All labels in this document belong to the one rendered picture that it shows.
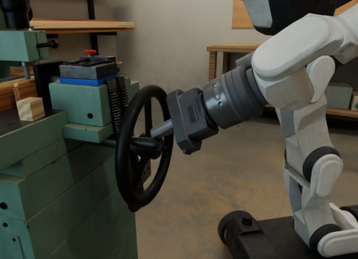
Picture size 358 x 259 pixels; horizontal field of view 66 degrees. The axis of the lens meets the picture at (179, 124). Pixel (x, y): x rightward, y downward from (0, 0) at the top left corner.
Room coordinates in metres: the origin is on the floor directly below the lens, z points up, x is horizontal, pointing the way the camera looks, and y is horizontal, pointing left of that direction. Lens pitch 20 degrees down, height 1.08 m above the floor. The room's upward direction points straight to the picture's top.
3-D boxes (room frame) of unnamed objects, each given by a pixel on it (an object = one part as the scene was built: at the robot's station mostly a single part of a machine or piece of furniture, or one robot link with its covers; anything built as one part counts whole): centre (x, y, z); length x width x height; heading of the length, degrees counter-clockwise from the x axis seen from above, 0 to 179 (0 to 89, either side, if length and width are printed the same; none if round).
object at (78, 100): (0.66, 0.21, 0.91); 0.15 x 0.14 x 0.09; 161
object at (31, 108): (0.55, 0.31, 0.92); 0.04 x 0.03 x 0.04; 168
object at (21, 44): (0.72, 0.41, 1.03); 0.14 x 0.07 x 0.09; 71
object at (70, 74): (0.66, 0.20, 0.99); 0.13 x 0.11 x 0.06; 161
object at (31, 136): (0.68, 0.29, 0.87); 0.61 x 0.30 x 0.06; 161
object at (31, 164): (0.69, 0.34, 0.82); 0.40 x 0.21 x 0.04; 161
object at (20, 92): (0.69, 0.34, 0.92); 0.17 x 0.02 x 0.05; 161
